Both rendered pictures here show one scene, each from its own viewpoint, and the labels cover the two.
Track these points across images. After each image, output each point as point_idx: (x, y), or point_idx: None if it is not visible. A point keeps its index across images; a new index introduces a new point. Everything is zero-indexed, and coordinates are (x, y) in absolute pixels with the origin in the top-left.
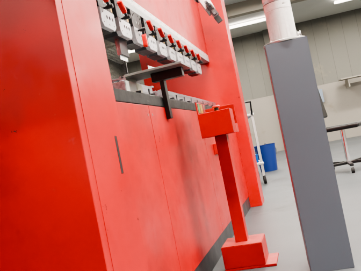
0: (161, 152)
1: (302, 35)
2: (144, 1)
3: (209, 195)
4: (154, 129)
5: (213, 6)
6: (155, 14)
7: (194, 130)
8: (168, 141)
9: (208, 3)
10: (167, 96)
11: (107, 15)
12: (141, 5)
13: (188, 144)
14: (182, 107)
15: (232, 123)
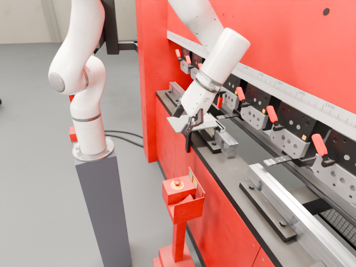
0: (178, 151)
1: (76, 144)
2: (269, 61)
3: (219, 264)
4: (177, 138)
5: (177, 103)
6: (307, 86)
7: (224, 215)
8: (184, 156)
9: (181, 96)
10: (186, 138)
11: (195, 72)
12: (255, 67)
13: (205, 196)
14: (213, 177)
15: (162, 191)
